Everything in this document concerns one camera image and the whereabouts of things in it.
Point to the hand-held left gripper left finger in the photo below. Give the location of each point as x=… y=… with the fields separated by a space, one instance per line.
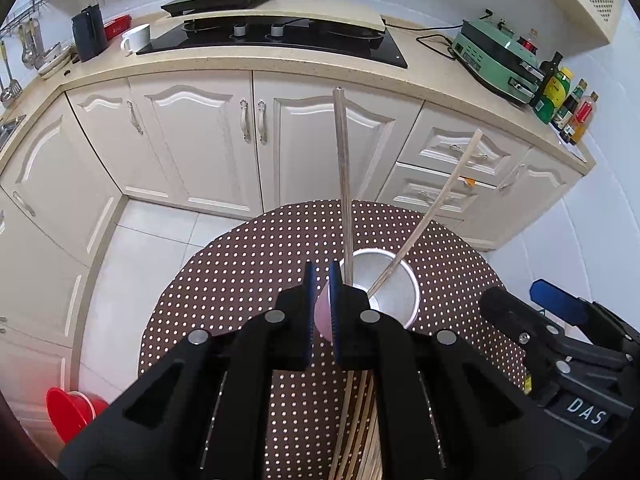
x=310 y=310

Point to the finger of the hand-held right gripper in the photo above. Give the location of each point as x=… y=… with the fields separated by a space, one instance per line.
x=557 y=300
x=510 y=312

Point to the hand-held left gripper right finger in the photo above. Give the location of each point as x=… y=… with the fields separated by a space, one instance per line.
x=337 y=320

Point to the pink cup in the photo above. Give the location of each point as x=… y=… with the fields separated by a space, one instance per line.
x=392 y=302

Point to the pile of wooden chopsticks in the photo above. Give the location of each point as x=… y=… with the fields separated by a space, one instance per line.
x=357 y=435

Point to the single wooden chopstick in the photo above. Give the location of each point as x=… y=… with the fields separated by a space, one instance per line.
x=344 y=185
x=440 y=195

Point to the orange red bottle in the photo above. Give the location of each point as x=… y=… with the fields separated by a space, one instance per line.
x=582 y=120

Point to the cream kitchen base cabinets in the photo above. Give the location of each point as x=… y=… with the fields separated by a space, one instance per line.
x=200 y=150

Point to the green yellow bottle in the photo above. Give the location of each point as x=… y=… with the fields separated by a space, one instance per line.
x=555 y=97

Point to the dark oil bottle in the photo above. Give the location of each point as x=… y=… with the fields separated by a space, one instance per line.
x=547 y=77

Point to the green electric grill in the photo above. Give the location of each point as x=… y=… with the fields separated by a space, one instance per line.
x=492 y=57

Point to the red drink bottle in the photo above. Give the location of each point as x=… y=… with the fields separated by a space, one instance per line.
x=530 y=45

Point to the red plastic basin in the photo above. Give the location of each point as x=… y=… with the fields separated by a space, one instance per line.
x=70 y=410

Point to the black glass gas hob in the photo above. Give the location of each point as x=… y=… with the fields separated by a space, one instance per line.
x=310 y=42

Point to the beige stone board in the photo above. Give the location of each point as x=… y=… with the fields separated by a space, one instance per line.
x=325 y=12

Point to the black induction cooker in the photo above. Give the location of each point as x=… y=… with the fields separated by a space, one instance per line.
x=220 y=2

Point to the white mug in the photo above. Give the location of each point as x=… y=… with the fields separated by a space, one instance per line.
x=137 y=39

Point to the red box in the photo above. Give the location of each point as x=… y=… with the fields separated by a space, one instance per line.
x=117 y=27

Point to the steel sink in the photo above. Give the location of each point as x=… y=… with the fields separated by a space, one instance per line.
x=10 y=130

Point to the black kettle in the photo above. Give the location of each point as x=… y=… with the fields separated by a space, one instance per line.
x=90 y=35

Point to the stack of bowls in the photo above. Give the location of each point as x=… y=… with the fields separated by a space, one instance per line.
x=52 y=62

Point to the steel slotted spatula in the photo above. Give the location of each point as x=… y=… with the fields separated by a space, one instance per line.
x=7 y=90

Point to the hanging steel ladle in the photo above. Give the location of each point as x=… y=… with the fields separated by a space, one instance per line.
x=27 y=52

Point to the metal utensil rail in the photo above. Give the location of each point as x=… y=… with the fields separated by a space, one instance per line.
x=25 y=12

